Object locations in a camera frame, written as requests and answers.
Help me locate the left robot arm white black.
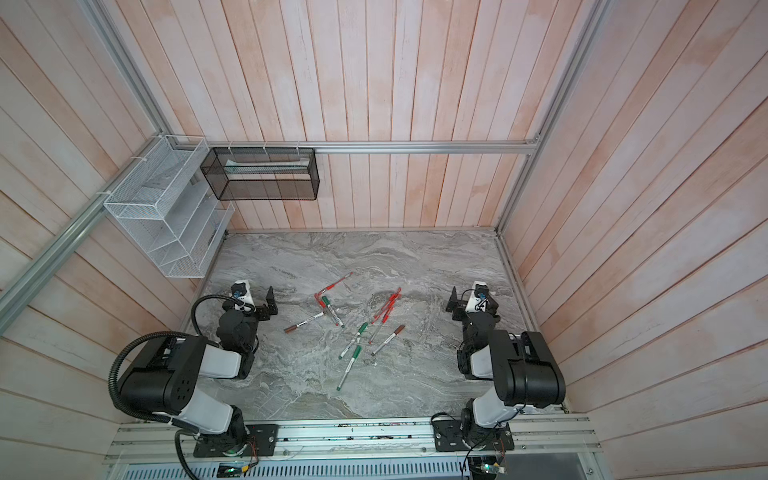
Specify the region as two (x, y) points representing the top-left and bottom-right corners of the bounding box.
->
(107, 281), (278, 456)

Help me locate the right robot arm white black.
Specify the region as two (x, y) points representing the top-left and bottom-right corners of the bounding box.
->
(445, 281), (566, 447)

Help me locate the red gel pen cluster two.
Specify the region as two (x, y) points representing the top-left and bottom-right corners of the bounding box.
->
(373, 291), (403, 327)

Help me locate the red gel pen top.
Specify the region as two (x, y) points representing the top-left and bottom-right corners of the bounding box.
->
(315, 272), (354, 298)

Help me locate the red gel pen cluster one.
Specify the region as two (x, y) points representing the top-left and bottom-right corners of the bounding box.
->
(370, 287), (402, 325)

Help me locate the red gel pen cluster three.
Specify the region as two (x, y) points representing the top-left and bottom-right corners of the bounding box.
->
(368, 301), (395, 345)

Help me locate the black mesh basket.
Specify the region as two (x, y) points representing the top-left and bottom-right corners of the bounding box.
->
(201, 146), (320, 201)

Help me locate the green circuit board right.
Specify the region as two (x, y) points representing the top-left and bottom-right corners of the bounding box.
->
(467, 457), (506, 480)

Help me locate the green circuit board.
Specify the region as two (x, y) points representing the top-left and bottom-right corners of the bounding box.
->
(467, 457), (506, 480)
(216, 463), (249, 479)

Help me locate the green circuit board left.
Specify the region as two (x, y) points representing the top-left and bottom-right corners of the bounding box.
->
(216, 463), (249, 479)

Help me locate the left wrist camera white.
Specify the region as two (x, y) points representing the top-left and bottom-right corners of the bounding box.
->
(230, 280), (253, 305)

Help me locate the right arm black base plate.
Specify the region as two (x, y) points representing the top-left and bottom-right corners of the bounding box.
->
(430, 417), (515, 452)

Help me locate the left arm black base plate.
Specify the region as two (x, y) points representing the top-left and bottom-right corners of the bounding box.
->
(193, 424), (279, 458)

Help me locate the white wire mesh shelf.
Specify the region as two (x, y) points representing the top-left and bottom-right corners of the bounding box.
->
(104, 135), (234, 279)

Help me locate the black corrugated cable left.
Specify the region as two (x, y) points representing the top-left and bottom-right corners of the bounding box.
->
(107, 331), (199, 424)

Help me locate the aluminium mounting rail front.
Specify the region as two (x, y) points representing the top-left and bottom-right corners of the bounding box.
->
(103, 412), (603, 466)

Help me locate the aluminium frame rail back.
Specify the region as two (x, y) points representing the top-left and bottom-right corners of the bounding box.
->
(207, 140), (539, 154)

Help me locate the aluminium frame rail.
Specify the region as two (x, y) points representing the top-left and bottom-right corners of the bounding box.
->
(1, 133), (165, 334)
(207, 140), (539, 154)

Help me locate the aluminium frame rail left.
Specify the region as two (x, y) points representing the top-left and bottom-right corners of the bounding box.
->
(1, 133), (165, 334)

